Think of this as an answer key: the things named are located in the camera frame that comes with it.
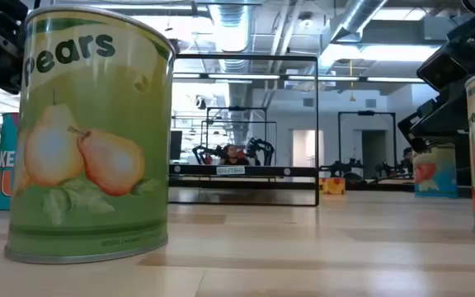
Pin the blue tomato box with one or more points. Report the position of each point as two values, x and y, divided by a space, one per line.
435 173

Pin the small yellow box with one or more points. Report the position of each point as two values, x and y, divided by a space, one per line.
332 186

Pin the magenta teal chicken soup can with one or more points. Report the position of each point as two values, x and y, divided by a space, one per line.
6 165

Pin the green pears can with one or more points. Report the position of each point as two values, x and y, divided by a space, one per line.
89 136

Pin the black background robot arm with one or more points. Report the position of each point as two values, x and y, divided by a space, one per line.
198 154
386 169
340 167
260 150

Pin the person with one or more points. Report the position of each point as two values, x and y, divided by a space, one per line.
233 156
407 158

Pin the yellow hanging pendant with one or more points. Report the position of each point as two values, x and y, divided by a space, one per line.
352 97

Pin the black ceiling spotlight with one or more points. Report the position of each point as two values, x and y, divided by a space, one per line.
175 46

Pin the black background monitor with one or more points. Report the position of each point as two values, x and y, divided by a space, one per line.
175 145

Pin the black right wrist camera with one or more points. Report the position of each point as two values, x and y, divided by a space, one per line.
441 72

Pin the black background gantry frame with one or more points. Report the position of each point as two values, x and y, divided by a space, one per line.
365 112
237 108

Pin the black aluminium table frame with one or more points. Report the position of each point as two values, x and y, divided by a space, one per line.
377 186

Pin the silver ventilation duct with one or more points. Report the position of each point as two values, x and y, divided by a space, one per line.
231 24
357 16

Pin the black metal shelf frame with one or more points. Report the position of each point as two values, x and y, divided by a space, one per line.
245 171

